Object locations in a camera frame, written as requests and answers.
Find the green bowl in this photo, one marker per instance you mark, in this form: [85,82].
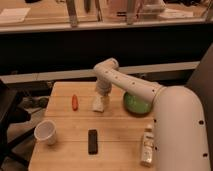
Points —
[134,105]

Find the dark chair at right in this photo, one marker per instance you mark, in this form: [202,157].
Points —
[201,80]

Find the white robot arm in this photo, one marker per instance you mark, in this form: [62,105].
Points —
[180,129]

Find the white paper sheet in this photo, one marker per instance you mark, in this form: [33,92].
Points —
[13,15]

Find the dark chair at left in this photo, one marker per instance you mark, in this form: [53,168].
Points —
[10,113]

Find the wooden table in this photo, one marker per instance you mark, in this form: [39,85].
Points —
[119,134]

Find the dark chair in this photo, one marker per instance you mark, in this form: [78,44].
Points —
[10,113]
[201,80]

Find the white plastic bottle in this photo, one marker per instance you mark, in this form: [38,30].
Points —
[147,146]

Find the black rectangular remote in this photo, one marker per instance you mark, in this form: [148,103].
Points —
[92,142]

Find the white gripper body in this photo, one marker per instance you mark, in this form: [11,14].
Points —
[103,87]

